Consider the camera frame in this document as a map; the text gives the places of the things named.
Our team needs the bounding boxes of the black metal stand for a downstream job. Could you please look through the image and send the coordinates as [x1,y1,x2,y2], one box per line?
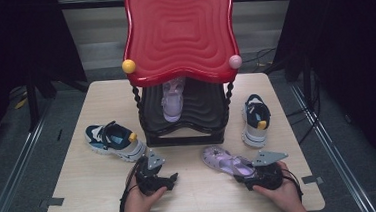
[22,59,93,133]

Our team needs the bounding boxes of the navy and white sneaker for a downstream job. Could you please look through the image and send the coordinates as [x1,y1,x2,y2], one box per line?
[238,92,275,150]
[83,118,149,166]

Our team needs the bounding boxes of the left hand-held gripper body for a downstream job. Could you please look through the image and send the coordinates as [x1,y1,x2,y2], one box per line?
[133,148,170,197]

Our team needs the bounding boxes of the person's left hand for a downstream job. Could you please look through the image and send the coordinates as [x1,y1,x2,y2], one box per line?
[120,172,169,212]

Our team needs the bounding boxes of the red and black shoe rack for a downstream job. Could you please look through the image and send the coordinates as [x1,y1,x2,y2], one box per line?
[116,0,249,150]

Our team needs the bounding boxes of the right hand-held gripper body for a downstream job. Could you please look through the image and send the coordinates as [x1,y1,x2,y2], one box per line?
[245,148,292,193]

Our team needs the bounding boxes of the grey tape strip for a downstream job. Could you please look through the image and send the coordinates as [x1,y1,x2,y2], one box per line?
[40,196,66,209]
[301,174,325,186]

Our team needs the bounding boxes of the yellow item on floor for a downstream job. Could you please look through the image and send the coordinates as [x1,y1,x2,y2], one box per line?
[13,96,30,111]

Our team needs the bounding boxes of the purple sandal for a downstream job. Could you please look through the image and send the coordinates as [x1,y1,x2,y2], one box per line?
[159,76,189,124]
[200,142,259,183]

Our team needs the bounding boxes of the right hand-held gripper cable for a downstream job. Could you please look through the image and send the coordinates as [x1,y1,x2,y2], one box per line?
[280,166,305,205]

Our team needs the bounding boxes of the person's right hand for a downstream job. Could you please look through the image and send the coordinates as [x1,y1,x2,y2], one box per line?
[250,158,306,212]

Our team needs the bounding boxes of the black curtain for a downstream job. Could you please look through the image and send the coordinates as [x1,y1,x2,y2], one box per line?
[268,0,376,189]
[0,0,93,163]

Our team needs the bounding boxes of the metal floor rail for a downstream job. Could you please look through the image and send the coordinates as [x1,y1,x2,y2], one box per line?
[288,76,376,212]
[0,94,66,212]

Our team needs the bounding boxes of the black floor cables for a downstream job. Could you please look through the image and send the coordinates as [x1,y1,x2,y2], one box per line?
[241,44,327,150]

